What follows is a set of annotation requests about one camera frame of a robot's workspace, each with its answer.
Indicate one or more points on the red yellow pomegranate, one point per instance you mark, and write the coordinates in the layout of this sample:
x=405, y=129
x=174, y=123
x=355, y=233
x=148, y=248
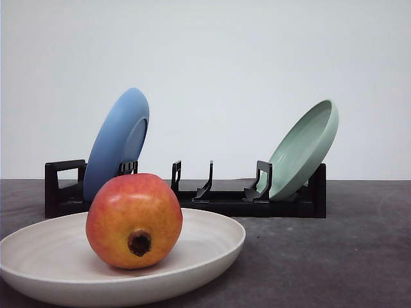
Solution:
x=134, y=221

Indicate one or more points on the white plate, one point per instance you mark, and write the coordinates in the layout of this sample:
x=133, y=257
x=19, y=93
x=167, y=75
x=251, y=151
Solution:
x=53, y=262

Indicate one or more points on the blue plate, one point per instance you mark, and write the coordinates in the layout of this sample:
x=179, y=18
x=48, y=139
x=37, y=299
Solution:
x=121, y=139

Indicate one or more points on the green plate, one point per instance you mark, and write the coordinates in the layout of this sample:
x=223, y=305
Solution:
x=302, y=152

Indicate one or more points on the black dish rack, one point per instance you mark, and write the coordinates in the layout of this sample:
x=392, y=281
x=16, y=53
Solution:
x=64, y=185

